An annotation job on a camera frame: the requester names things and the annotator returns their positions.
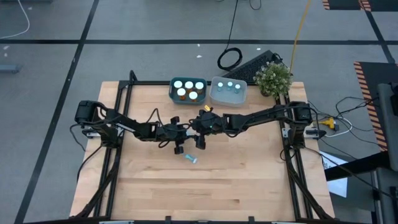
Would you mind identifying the hazard striped black mat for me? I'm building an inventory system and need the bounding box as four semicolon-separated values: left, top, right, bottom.
322;0;398;12
353;61;398;152

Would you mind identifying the black metal table frame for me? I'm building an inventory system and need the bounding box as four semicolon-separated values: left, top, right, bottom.
73;70;336;220

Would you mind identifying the white paper sheet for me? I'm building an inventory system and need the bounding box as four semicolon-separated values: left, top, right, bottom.
319;151;348;198

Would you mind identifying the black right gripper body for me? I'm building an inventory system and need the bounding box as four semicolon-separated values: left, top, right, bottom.
195;111;224;151

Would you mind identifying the grey floor box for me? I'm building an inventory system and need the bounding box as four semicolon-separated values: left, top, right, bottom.
0;64;19;74

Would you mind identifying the light grey plastic bin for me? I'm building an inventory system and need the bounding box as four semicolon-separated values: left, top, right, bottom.
208;76;248;108

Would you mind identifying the black keyboard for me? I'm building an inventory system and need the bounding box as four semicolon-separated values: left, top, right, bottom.
222;49;282;85

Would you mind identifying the black bar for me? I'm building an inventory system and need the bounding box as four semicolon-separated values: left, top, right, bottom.
324;151;391;182

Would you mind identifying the yellow hanging cable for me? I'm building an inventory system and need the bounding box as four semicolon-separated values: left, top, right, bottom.
289;0;313;74

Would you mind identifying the teal plastic bin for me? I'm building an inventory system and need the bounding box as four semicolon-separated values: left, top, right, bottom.
169;77;208;106

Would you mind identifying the green potted plant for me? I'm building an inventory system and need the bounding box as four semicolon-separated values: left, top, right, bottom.
252;60;294;100

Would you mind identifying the grey cart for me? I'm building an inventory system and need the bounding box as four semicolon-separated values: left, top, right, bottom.
377;82;398;172

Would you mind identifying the yellow power plug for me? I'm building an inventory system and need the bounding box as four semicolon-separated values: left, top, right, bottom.
318;117;340;131

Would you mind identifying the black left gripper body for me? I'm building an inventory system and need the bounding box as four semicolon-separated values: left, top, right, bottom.
155;116;185;156

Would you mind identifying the black hanging cable with coil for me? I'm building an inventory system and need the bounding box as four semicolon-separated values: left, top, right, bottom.
216;0;244;72

